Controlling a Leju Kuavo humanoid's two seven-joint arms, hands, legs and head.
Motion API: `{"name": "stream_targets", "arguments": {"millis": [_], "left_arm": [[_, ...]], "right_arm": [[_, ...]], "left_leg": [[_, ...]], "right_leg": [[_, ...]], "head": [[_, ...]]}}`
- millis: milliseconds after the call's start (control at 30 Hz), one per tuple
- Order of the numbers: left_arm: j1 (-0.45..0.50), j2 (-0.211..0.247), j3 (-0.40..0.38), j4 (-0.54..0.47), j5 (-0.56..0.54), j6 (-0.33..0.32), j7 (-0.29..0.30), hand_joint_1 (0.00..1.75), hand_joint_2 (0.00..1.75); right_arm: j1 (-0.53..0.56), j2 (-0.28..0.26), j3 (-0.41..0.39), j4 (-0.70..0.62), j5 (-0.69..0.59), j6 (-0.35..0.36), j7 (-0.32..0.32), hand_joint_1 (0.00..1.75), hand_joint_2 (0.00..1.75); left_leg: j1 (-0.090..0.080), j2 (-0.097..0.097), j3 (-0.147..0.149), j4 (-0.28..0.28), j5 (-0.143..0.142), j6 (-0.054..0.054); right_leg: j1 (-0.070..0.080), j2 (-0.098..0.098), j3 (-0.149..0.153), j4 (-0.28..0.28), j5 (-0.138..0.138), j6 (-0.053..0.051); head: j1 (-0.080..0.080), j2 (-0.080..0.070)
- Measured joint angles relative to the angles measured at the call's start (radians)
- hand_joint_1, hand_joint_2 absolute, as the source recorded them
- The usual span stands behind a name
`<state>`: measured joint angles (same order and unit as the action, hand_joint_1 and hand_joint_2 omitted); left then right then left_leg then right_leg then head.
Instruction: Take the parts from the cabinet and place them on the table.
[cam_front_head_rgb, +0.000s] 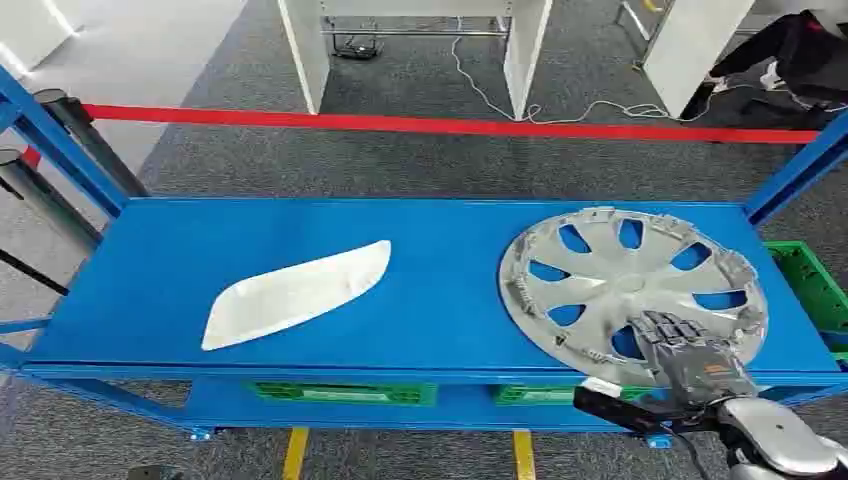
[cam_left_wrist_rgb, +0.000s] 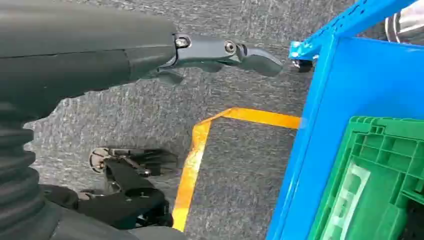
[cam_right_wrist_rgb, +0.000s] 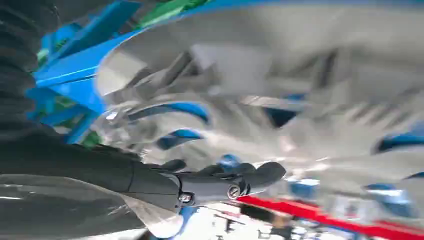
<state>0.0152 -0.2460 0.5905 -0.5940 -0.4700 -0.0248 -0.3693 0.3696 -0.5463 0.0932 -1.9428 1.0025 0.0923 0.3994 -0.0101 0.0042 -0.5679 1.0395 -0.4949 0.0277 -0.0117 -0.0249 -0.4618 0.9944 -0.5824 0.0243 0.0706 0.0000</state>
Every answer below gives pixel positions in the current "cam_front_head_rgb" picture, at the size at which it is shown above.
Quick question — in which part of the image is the black thin rod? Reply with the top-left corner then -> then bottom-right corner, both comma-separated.
0,247 -> 71,298

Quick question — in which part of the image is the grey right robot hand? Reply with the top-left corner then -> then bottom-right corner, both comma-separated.
629,310 -> 761,411

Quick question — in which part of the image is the white cable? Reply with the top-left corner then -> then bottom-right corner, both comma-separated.
450,18 -> 713,126

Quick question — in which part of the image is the white plastic car trim piece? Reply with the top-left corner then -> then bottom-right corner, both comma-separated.
200,239 -> 393,352

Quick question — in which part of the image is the person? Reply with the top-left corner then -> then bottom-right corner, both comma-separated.
680,9 -> 848,125

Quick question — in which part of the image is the white desk frame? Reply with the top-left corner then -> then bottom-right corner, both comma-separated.
277,0 -> 554,121

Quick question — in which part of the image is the red barrier tape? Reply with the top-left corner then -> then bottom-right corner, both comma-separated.
82,103 -> 821,146

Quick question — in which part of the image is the blue metal shelf rack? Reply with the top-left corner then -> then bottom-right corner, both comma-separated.
0,66 -> 848,443

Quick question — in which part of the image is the black stanchion post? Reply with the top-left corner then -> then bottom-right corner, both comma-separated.
33,87 -> 151,199
0,148 -> 105,254

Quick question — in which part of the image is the yellow floor tape strip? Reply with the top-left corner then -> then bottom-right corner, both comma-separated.
282,427 -> 311,480
511,430 -> 537,480

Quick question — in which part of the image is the green plastic crate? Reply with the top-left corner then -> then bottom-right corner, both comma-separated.
764,240 -> 848,364
492,384 -> 655,407
247,382 -> 439,408

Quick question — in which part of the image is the white board panel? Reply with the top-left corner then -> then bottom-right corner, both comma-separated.
641,0 -> 757,120

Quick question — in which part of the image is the black device on floor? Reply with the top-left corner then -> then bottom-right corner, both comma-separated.
330,35 -> 385,62

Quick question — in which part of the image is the silver wheel hubcap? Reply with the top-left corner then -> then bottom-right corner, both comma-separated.
498,206 -> 770,390

